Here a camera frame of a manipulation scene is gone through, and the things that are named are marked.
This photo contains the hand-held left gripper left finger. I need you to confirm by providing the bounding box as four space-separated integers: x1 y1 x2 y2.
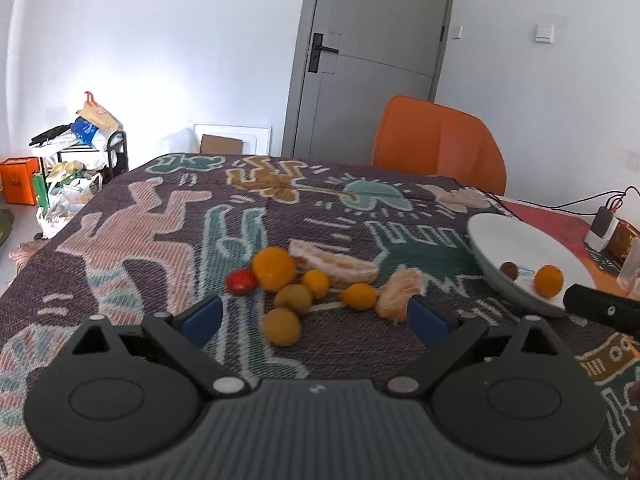
65 294 261 401

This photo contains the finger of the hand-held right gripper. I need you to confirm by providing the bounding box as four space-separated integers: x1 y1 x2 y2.
563 284 640 334

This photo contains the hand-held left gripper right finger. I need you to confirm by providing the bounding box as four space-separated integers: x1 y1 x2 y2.
382 295 566 401

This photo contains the short peeled pomelo segment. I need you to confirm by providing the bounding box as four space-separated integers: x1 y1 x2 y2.
375 267 427 324

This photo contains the small orange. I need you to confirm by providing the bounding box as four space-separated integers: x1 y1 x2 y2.
300 270 331 301
534 264 564 299
341 283 379 311

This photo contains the small red fruit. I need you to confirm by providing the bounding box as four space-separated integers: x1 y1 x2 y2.
225 269 258 296

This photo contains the yellow round fruit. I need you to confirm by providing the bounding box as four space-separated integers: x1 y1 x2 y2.
262 308 302 347

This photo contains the large orange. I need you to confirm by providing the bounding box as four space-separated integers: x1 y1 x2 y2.
251 247 297 293

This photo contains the brown kiwi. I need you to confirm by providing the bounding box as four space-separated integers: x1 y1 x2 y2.
273 284 314 317

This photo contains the white plate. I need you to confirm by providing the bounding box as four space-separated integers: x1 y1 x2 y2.
467 213 592 319

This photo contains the long peeled pomelo segment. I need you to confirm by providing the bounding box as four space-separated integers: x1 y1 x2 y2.
288 239 380 289

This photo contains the clear plastic container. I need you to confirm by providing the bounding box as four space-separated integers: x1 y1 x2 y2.
617 240 640 299

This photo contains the brown box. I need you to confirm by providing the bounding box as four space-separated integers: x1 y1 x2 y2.
607 220 640 262

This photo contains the printed woven blanket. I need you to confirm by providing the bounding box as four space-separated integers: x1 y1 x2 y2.
0 152 640 480

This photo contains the black charger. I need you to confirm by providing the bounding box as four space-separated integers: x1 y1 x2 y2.
585 206 620 252

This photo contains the cardboard box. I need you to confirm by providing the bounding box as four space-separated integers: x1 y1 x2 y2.
200 134 245 155

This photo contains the orange chair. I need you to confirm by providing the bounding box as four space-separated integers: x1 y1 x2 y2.
371 95 507 196

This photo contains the black utility cart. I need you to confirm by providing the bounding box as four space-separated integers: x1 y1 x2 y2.
42 131 130 196

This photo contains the white framed board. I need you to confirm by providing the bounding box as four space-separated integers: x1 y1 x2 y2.
192 121 274 157

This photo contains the green floor mat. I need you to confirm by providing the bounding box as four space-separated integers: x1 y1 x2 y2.
0 210 16 249

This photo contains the blue plastic bag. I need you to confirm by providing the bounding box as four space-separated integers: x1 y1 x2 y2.
71 117 99 147

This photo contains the orange box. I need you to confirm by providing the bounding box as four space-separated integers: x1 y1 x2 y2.
0 157 41 206

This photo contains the brown paper bag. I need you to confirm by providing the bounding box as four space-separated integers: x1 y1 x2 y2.
76 91 120 131

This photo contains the black flat item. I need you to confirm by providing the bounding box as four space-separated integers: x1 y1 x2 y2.
30 124 77 147

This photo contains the grey door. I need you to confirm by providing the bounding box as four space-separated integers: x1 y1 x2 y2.
281 0 459 166

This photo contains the black cable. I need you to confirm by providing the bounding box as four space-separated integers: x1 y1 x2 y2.
520 186 640 212

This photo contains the black door handle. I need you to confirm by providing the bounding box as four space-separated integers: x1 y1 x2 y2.
308 33 340 74

